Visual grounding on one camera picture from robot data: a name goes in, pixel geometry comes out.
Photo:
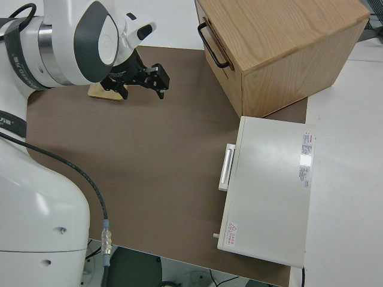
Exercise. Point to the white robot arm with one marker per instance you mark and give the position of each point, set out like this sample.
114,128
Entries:
45,209

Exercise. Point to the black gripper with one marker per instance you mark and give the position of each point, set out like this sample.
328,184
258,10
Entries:
128,71

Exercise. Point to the wooden mug tree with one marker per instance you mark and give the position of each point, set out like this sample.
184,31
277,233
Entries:
101,93

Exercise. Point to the light wooden drawer cabinet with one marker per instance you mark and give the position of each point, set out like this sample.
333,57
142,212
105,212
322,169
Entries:
284,59

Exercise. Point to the brown table mat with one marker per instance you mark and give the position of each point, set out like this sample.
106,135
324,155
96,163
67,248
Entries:
149,164

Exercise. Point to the black metal frame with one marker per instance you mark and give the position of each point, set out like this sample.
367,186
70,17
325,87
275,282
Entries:
375,12

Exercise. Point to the white toaster oven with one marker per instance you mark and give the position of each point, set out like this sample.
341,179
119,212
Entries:
269,194

